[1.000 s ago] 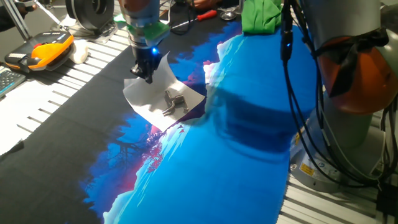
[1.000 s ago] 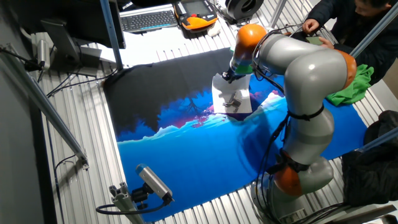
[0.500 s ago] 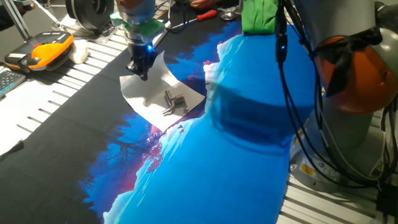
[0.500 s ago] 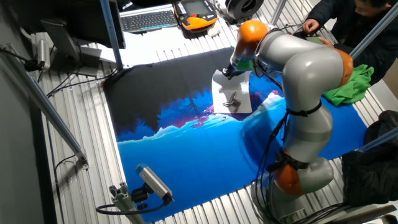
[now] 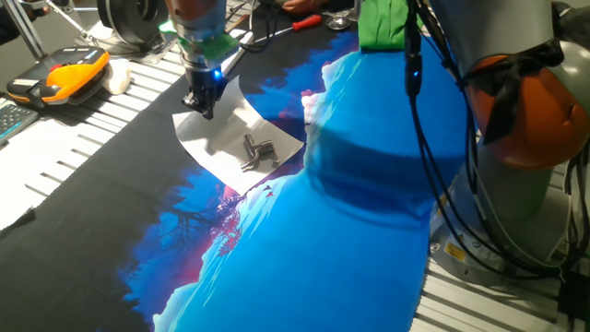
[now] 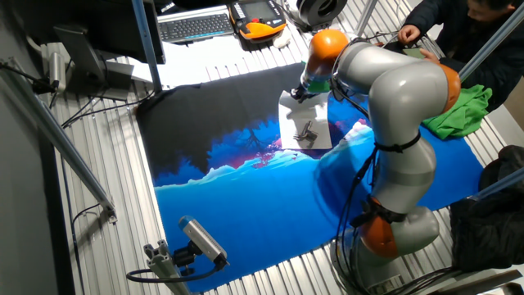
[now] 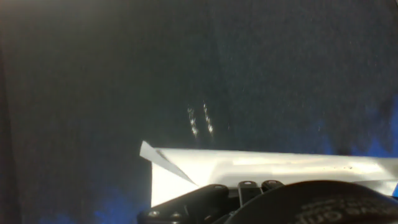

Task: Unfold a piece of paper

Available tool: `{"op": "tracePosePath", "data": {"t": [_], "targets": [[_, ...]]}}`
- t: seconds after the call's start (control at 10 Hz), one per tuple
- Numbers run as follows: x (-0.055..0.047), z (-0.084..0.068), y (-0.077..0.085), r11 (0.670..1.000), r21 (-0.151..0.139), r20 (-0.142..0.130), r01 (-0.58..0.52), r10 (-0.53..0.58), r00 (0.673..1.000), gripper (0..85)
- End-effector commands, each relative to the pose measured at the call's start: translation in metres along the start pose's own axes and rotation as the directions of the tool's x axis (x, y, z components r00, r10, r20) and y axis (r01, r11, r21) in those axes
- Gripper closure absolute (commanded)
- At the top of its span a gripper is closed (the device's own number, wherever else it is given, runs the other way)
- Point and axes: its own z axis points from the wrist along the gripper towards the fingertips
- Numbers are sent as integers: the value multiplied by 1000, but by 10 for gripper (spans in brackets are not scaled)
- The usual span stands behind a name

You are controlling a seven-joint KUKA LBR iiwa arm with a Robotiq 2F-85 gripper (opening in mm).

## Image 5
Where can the dark computer keyboard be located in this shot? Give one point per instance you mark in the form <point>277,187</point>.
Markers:
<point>11,120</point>

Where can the seated person's left hand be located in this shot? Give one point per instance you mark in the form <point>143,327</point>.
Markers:
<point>304,4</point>

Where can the blue black printed cloth mat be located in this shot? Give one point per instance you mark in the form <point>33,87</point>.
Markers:
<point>322,253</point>

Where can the grey fan base plate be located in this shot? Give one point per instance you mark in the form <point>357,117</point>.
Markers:
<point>156,50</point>

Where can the white paper sheet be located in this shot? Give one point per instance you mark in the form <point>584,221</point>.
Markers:
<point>221,143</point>

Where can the green wrist mount plate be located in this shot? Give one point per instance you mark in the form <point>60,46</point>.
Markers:
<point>216,46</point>

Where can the white rounded lump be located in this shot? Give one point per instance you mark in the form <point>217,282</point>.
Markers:
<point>117,76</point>

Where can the small silver metal dish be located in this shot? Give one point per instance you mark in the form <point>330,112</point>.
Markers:
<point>338,22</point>

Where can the slanted aluminium frame post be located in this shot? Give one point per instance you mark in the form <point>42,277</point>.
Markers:
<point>25,30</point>

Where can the black round fan housing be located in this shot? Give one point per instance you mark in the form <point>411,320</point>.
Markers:
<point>131,18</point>

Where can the grey metal bracket weight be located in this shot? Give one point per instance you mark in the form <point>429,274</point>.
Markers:
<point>259,152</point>

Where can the dark sleeved forearm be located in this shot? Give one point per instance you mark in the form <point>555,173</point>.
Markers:
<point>9,30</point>

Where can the operator's bare hand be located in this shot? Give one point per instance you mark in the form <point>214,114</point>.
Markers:
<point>37,12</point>

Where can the orange black teach pendant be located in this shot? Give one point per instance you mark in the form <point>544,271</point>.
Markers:
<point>69,76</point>

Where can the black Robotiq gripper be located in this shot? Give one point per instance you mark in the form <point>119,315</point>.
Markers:
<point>205,85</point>

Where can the green cloth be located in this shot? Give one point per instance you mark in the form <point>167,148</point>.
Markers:
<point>382,25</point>

